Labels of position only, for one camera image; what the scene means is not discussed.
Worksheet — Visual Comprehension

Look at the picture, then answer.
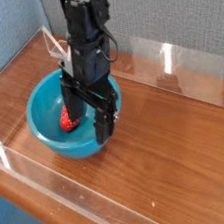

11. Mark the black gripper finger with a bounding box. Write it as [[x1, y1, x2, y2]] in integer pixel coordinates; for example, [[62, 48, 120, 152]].
[[94, 108, 116, 145], [61, 86, 85, 121]]

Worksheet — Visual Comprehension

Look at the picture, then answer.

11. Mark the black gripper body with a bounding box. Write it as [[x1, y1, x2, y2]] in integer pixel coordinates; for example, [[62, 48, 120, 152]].
[[60, 40, 118, 111]]

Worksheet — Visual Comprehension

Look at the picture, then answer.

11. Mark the red toy strawberry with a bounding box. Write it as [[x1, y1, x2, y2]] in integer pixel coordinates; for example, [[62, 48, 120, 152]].
[[59, 106, 81, 132]]

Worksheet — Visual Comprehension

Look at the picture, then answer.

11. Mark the blue bowl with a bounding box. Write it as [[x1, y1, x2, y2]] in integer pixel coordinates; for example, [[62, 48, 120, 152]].
[[20, 61, 131, 166]]

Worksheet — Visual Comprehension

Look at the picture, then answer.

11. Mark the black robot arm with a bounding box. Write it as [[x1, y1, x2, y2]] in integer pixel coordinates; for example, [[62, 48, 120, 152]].
[[60, 0, 118, 145]]

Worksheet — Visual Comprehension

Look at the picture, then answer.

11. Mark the clear acrylic front barrier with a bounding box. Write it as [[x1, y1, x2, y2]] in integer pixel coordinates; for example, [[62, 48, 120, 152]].
[[0, 121, 174, 224]]

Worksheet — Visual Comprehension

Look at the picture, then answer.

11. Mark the clear acrylic barrier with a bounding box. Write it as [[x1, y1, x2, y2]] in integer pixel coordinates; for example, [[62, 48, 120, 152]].
[[112, 35, 224, 108], [0, 121, 174, 224]]

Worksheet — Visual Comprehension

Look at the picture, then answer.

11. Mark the clear acrylic back barrier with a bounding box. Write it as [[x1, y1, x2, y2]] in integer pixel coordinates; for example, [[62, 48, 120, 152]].
[[112, 35, 224, 108]]

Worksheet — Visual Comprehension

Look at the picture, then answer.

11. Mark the black cable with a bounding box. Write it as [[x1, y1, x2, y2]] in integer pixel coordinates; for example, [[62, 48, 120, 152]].
[[96, 26, 121, 65]]

